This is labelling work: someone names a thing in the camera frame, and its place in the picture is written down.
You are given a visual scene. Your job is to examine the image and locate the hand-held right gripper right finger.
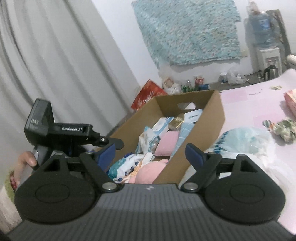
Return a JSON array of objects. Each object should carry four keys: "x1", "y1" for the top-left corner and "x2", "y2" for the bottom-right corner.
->
[{"x1": 180, "y1": 143, "x2": 258, "y2": 192}]

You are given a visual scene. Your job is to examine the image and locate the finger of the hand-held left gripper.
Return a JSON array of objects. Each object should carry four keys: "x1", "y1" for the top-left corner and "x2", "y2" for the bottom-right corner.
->
[{"x1": 92, "y1": 130, "x2": 125, "y2": 151}]

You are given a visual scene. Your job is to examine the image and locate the red snack bag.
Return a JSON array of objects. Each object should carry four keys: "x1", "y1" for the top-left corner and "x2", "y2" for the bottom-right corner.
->
[{"x1": 130, "y1": 79, "x2": 168, "y2": 111}]

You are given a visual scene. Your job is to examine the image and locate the white blue wipes pack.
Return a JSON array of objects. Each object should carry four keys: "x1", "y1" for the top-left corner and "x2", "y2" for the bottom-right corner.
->
[{"x1": 137, "y1": 126, "x2": 161, "y2": 155}]

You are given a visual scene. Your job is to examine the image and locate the crumpled white plastic bag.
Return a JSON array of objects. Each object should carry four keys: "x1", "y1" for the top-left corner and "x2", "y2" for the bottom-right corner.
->
[{"x1": 228, "y1": 70, "x2": 247, "y2": 84}]

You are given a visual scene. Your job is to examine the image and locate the pink printed packet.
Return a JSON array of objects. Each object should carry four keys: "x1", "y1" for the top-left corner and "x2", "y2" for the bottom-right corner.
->
[{"x1": 283, "y1": 88, "x2": 296, "y2": 112}]

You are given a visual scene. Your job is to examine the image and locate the brown cardboard box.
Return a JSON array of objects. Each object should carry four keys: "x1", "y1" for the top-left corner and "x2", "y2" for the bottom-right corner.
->
[{"x1": 106, "y1": 89, "x2": 226, "y2": 185}]

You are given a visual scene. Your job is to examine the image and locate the green floral cloth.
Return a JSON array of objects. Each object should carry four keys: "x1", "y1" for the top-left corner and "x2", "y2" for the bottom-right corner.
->
[{"x1": 262, "y1": 117, "x2": 296, "y2": 142}]

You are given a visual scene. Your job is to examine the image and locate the pink plush doll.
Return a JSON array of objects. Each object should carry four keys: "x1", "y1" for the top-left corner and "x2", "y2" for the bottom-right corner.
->
[{"x1": 128, "y1": 159, "x2": 171, "y2": 185}]

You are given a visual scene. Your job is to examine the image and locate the white blue dotted pack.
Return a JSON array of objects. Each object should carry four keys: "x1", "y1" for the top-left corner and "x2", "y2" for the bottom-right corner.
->
[{"x1": 108, "y1": 153, "x2": 156, "y2": 184}]

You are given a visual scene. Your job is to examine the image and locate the blue patterned wall rug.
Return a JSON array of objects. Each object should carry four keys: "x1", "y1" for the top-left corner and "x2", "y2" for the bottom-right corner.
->
[{"x1": 131, "y1": 0, "x2": 241, "y2": 69}]

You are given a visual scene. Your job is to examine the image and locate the pink towel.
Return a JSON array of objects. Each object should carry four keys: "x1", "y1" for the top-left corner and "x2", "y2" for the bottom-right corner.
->
[{"x1": 154, "y1": 131, "x2": 181, "y2": 156}]

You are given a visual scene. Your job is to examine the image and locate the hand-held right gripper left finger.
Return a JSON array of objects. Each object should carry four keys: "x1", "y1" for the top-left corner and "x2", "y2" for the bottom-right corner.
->
[{"x1": 42, "y1": 142, "x2": 119, "y2": 192}]

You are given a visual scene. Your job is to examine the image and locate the blue water bottle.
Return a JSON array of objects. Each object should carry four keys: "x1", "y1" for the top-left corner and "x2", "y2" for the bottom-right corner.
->
[{"x1": 248, "y1": 10, "x2": 277, "y2": 48}]

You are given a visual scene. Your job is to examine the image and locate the gold tissue pack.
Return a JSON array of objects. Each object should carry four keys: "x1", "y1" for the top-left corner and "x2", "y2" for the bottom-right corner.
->
[{"x1": 168, "y1": 113, "x2": 186, "y2": 131}]

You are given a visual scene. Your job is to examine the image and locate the steel electric kettle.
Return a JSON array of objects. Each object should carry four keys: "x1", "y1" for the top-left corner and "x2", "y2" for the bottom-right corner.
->
[{"x1": 263, "y1": 65, "x2": 278, "y2": 80}]

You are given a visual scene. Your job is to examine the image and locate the white blue tissue box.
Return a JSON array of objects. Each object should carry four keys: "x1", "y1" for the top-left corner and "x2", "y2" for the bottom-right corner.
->
[{"x1": 151, "y1": 117, "x2": 175, "y2": 138}]

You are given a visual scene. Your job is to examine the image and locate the pink printed bed sheet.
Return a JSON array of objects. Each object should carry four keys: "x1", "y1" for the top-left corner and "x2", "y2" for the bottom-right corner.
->
[{"x1": 185, "y1": 68, "x2": 296, "y2": 235}]

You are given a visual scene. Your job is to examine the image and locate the white blue plastic bag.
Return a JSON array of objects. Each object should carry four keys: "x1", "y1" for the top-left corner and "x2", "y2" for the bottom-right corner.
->
[{"x1": 208, "y1": 127, "x2": 278, "y2": 163}]

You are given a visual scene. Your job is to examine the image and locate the white curtain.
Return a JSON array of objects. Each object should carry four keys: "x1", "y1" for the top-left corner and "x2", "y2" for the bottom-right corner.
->
[{"x1": 0, "y1": 0, "x2": 139, "y2": 178}]

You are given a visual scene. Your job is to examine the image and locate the person's left hand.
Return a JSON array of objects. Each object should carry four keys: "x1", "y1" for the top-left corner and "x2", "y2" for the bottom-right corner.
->
[{"x1": 13, "y1": 151, "x2": 39, "y2": 189}]

